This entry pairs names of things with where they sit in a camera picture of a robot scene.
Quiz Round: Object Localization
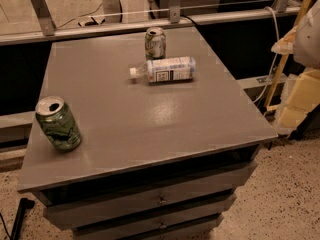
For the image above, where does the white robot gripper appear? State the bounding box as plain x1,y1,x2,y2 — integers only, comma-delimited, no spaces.
271,0,320,134

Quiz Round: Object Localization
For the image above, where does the clear plastic tea bottle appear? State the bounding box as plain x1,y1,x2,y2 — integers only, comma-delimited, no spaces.
129,57,196,83

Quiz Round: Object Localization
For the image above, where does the metal railing with brackets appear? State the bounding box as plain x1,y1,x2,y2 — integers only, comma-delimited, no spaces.
0,0,303,47

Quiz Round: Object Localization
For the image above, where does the grey drawer cabinet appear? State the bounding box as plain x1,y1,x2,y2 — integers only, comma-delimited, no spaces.
17,27,276,240

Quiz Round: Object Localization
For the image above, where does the green soda can near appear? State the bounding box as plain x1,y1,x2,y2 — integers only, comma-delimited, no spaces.
35,96,81,152

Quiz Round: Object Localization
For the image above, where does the black stand foot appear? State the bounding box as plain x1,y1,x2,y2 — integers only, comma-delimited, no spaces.
10,198,35,240

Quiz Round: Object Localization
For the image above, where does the white cable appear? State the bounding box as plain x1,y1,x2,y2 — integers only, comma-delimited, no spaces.
252,5,281,104

